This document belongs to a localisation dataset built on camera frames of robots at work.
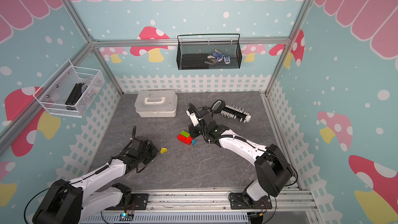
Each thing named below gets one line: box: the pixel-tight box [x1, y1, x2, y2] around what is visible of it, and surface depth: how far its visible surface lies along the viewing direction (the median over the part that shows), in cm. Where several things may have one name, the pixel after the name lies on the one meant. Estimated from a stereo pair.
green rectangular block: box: [180, 129, 191, 138], surface depth 98 cm
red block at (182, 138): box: [177, 133, 188, 144], surface depth 98 cm
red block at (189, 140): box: [186, 135, 194, 146], surface depth 94 cm
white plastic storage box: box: [134, 90, 178, 118], surface depth 104 cm
